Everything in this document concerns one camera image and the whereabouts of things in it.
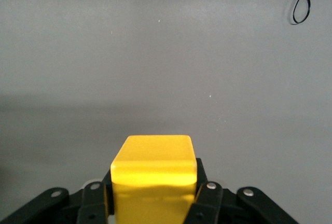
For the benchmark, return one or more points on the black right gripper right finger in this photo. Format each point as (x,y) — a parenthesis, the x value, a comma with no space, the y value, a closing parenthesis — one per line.
(228,203)

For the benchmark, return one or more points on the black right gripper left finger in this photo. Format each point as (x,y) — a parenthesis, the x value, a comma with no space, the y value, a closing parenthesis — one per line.
(64,203)

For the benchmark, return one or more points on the yellow block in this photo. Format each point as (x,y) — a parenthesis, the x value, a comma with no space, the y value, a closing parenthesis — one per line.
(153,177)

